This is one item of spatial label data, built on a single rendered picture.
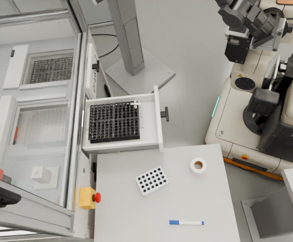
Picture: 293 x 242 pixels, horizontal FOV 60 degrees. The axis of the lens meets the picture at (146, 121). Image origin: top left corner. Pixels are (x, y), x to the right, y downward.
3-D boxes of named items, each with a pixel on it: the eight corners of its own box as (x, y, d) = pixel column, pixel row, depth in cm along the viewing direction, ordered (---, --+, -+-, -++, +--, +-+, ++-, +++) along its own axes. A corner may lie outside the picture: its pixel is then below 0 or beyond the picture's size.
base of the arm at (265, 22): (274, 37, 86) (281, 14, 90) (259, 22, 83) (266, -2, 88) (253, 48, 93) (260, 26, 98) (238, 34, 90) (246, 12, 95)
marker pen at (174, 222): (203, 221, 102) (203, 220, 101) (203, 225, 101) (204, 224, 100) (169, 220, 104) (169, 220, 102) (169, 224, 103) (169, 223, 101)
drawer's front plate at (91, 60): (97, 56, 142) (92, 42, 133) (95, 100, 128) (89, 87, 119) (94, 57, 142) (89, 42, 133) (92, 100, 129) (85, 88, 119)
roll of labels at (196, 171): (186, 166, 113) (187, 163, 110) (198, 157, 115) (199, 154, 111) (197, 178, 110) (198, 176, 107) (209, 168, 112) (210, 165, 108)
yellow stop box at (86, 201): (97, 190, 104) (92, 186, 98) (96, 209, 101) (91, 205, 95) (85, 191, 105) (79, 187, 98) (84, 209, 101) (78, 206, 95)
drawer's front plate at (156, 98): (158, 97, 125) (157, 84, 116) (164, 152, 112) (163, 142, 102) (155, 98, 125) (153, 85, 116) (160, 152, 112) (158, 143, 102)
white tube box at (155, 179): (161, 167, 114) (160, 165, 111) (169, 184, 110) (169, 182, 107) (136, 179, 113) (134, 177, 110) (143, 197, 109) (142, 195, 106)
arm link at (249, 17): (255, 25, 87) (263, 12, 87) (235, 6, 84) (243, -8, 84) (238, 31, 96) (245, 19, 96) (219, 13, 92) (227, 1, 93)
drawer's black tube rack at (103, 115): (139, 107, 122) (137, 100, 116) (140, 141, 113) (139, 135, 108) (93, 112, 123) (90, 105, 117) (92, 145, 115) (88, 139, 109)
